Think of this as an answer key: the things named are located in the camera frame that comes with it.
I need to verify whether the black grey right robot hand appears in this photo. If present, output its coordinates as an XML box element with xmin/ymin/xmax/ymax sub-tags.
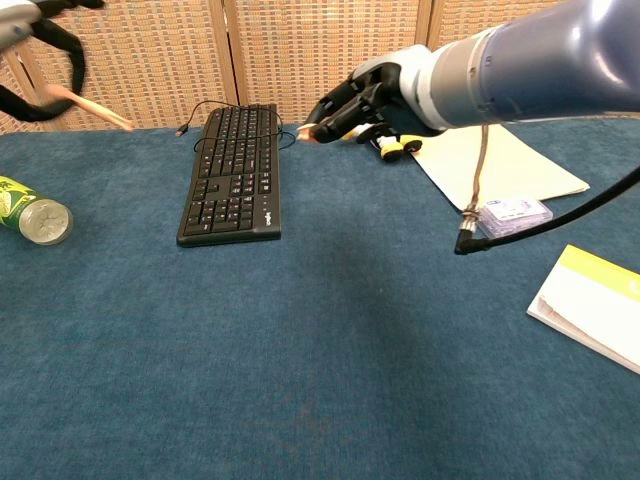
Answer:
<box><xmin>302</xmin><ymin>43</ymin><xmax>445</xmax><ymax>146</ymax></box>

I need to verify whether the black white yellow plush toy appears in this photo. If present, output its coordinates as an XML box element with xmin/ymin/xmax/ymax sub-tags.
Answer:
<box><xmin>349</xmin><ymin>122</ymin><xmax>424</xmax><ymax>161</ymax></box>

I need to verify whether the woven folding screen panel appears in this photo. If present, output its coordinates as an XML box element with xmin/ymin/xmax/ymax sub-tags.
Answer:
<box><xmin>19</xmin><ymin>0</ymin><xmax>239</xmax><ymax>132</ymax></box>
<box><xmin>419</xmin><ymin>0</ymin><xmax>569</xmax><ymax>51</ymax></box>
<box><xmin>222</xmin><ymin>0</ymin><xmax>434</xmax><ymax>125</ymax></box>
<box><xmin>0</xmin><ymin>47</ymin><xmax>51</xmax><ymax>135</ymax></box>

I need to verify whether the black computer keyboard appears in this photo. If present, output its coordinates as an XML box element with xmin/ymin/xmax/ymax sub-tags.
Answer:
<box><xmin>176</xmin><ymin>103</ymin><xmax>283</xmax><ymax>249</ymax></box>

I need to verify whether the cream manila paper folder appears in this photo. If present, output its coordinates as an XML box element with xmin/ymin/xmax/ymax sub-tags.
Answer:
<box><xmin>410</xmin><ymin>122</ymin><xmax>591</xmax><ymax>217</ymax></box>

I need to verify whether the clear plastic box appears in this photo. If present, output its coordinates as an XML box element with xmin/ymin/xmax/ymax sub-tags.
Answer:
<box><xmin>474</xmin><ymin>197</ymin><xmax>554</xmax><ymax>243</ymax></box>

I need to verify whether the blue table cloth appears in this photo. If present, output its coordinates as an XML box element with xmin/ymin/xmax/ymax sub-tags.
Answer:
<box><xmin>0</xmin><ymin>117</ymin><xmax>640</xmax><ymax>480</ymax></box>

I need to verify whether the white yellow notebook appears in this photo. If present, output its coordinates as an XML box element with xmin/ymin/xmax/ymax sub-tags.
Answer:
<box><xmin>526</xmin><ymin>244</ymin><xmax>640</xmax><ymax>376</ymax></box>

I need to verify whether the green label plastic bottle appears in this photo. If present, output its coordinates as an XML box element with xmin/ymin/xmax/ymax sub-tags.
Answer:
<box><xmin>0</xmin><ymin>175</ymin><xmax>75</xmax><ymax>247</ymax></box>

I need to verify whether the black keyboard USB cable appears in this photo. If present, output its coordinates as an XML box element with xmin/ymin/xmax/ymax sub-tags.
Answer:
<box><xmin>175</xmin><ymin>100</ymin><xmax>297</xmax><ymax>154</ymax></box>

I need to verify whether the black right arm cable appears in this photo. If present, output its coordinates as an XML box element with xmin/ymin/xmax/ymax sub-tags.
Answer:
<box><xmin>453</xmin><ymin>122</ymin><xmax>640</xmax><ymax>256</ymax></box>

